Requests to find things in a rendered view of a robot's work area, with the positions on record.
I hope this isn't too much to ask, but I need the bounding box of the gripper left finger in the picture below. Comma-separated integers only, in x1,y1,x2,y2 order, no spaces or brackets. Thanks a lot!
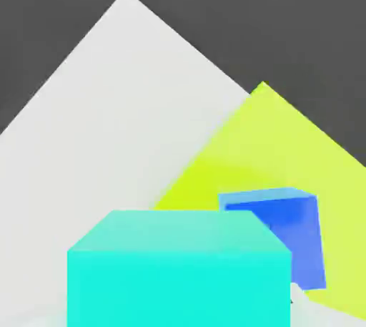
28,314,69,327

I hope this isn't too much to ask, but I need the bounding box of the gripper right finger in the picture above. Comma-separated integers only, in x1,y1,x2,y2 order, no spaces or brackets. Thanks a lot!
290,282,325,327

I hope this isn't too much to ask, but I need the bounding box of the small cyan cube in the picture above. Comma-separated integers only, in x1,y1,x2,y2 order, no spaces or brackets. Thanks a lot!
66,209,293,327

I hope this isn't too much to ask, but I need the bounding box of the small blue cube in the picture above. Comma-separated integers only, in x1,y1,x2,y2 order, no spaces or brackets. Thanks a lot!
217,186,327,291

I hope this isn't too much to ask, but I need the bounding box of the large yellow-green box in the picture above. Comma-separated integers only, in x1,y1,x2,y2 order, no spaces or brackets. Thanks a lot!
152,80,366,321

